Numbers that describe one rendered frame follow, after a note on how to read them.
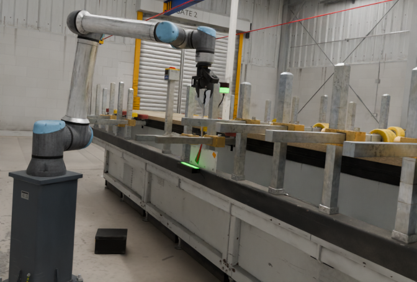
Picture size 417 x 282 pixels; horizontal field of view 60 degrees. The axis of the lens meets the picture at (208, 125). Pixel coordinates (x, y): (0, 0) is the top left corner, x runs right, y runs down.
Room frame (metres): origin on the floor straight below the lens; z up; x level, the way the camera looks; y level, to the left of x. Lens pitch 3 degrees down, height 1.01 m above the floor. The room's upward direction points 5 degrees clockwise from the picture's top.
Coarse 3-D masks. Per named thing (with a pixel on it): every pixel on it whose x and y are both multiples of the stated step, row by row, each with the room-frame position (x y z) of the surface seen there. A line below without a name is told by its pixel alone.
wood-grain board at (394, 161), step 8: (136, 112) 3.33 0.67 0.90; (144, 112) 3.52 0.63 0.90; (152, 112) 3.73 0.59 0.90; (160, 112) 3.96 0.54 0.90; (160, 120) 2.69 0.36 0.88; (176, 120) 2.46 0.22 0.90; (248, 136) 1.77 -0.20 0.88; (256, 136) 1.72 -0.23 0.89; (264, 136) 1.67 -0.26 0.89; (288, 144) 1.53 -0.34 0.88; (296, 144) 1.49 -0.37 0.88; (304, 144) 1.45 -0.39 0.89; (312, 144) 1.42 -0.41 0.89; (320, 144) 1.38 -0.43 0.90; (376, 160) 1.18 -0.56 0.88; (384, 160) 1.16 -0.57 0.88; (392, 160) 1.13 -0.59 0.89; (400, 160) 1.11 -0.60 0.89
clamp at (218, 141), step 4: (204, 136) 1.81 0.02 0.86; (208, 136) 1.77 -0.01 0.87; (212, 136) 1.74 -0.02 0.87; (216, 136) 1.73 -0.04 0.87; (212, 140) 1.73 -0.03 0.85; (216, 140) 1.71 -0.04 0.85; (220, 140) 1.72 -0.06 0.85; (224, 140) 1.73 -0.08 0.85; (208, 144) 1.76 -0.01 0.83; (212, 144) 1.73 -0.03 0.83; (216, 144) 1.71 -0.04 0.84; (220, 144) 1.72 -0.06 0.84; (224, 144) 1.73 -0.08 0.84
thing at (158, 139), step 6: (156, 138) 1.60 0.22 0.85; (162, 138) 1.60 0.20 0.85; (168, 138) 1.61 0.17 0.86; (174, 138) 1.63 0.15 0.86; (180, 138) 1.64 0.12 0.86; (186, 138) 1.66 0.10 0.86; (192, 138) 1.68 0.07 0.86; (198, 138) 1.69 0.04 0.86; (204, 138) 1.71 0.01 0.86; (210, 138) 1.73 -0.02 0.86; (228, 138) 1.80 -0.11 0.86; (228, 144) 1.78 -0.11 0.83; (234, 144) 1.80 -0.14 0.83
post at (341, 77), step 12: (336, 72) 1.15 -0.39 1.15; (348, 72) 1.14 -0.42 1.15; (336, 84) 1.15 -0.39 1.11; (348, 84) 1.15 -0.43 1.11; (336, 96) 1.14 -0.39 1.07; (336, 108) 1.14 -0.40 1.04; (336, 120) 1.13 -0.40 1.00; (336, 156) 1.13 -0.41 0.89; (336, 168) 1.14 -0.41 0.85; (324, 180) 1.16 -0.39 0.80; (336, 180) 1.14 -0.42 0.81; (324, 192) 1.15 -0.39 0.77; (336, 192) 1.14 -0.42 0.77; (324, 204) 1.15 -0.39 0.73; (336, 204) 1.15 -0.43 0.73
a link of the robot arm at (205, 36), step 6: (198, 30) 1.72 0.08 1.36; (204, 30) 1.70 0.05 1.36; (210, 30) 1.71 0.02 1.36; (192, 36) 1.72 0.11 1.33; (198, 36) 1.71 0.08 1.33; (204, 36) 1.70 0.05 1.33; (210, 36) 1.71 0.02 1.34; (192, 42) 1.73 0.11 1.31; (198, 42) 1.71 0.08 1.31; (204, 42) 1.70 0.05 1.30; (210, 42) 1.71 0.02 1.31; (198, 48) 1.71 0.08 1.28; (204, 48) 1.70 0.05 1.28; (210, 48) 1.71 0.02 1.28
